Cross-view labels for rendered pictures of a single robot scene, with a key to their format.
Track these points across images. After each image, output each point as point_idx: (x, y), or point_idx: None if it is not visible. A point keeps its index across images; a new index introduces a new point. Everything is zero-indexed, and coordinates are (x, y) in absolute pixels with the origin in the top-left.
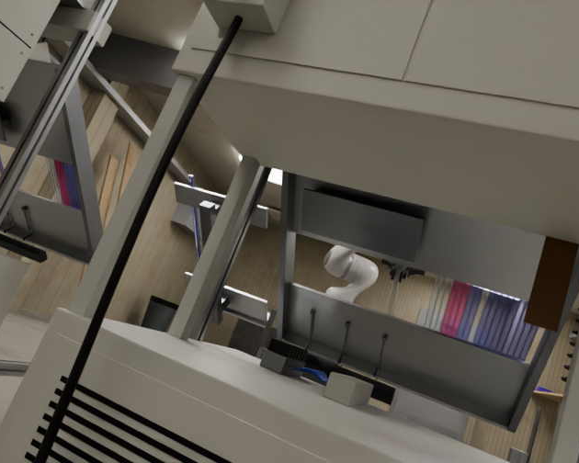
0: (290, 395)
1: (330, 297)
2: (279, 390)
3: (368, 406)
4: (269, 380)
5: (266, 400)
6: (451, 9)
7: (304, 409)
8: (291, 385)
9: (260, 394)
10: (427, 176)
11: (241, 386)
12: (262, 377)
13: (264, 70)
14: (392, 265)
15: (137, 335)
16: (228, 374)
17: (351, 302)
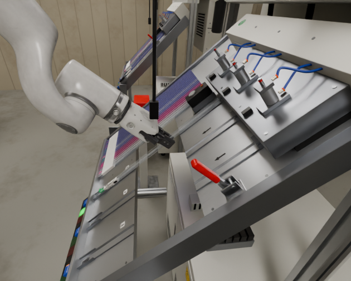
0: (298, 203)
1: (136, 213)
2: (301, 206)
3: None
4: (290, 217)
5: (325, 199)
6: None
7: (308, 194)
8: (269, 215)
9: (324, 202)
10: None
11: (328, 206)
12: (291, 221)
13: None
14: (162, 138)
15: None
16: (325, 216)
17: (135, 193)
